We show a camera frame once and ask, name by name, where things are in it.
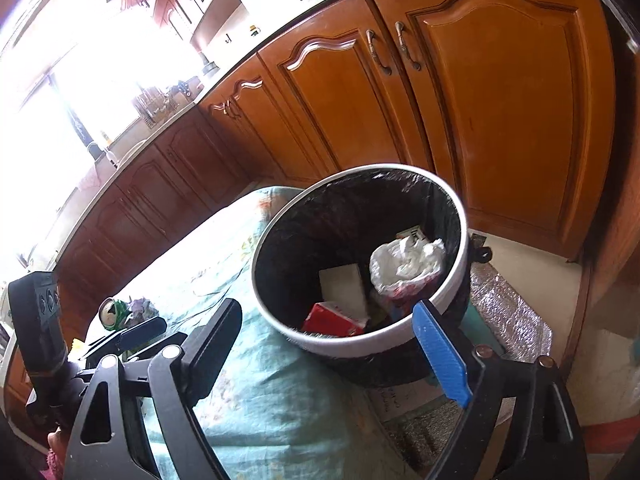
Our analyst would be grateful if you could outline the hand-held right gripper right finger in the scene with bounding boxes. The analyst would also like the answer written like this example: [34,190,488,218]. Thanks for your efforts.
[413,300,591,480]

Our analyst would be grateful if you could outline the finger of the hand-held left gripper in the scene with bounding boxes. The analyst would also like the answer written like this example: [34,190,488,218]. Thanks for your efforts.
[82,316,168,361]

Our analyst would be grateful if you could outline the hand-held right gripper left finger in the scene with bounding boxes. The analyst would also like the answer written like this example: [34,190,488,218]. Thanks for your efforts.
[64,298,244,480]

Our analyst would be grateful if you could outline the green drink can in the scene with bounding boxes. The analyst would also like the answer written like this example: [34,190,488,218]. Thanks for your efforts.
[99,297,134,331]

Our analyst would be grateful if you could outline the white plastic bag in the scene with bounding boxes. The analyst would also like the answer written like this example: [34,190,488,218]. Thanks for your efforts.
[369,237,447,297]

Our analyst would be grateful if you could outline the red carton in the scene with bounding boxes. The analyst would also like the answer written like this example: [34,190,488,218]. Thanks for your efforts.
[301,301,369,337]

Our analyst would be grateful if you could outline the white foam block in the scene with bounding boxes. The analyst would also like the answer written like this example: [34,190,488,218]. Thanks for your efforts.
[318,262,371,319]

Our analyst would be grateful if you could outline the white bin with black bag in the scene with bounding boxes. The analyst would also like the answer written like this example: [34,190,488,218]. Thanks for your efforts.
[250,162,474,389]

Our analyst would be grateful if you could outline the silver foil floor mat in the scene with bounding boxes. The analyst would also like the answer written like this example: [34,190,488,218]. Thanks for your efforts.
[370,260,554,461]

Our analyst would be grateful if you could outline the floral teal tablecloth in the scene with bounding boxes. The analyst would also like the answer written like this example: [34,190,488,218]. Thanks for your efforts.
[65,186,421,480]

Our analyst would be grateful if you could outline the utensil rack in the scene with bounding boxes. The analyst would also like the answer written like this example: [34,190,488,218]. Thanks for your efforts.
[134,85,174,124]

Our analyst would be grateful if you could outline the kitchen window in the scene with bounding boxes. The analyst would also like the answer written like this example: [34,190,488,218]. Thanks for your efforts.
[0,0,203,266]

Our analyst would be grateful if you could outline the wooden lower kitchen cabinets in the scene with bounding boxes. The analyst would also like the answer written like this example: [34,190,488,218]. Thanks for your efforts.
[5,0,640,411]

